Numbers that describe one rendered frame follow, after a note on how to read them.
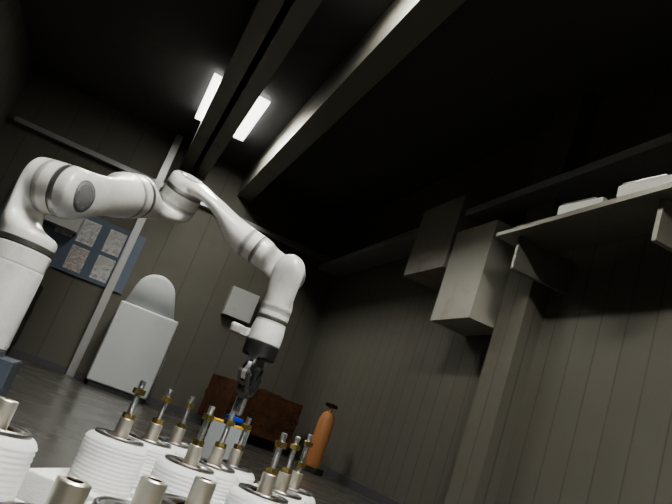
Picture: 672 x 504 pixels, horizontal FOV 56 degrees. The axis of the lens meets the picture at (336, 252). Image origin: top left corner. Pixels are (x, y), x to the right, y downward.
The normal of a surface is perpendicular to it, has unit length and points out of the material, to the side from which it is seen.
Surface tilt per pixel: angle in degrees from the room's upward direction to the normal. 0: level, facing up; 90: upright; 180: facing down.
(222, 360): 90
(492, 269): 90
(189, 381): 90
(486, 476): 90
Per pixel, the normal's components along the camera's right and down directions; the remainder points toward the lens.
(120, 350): 0.36, -0.15
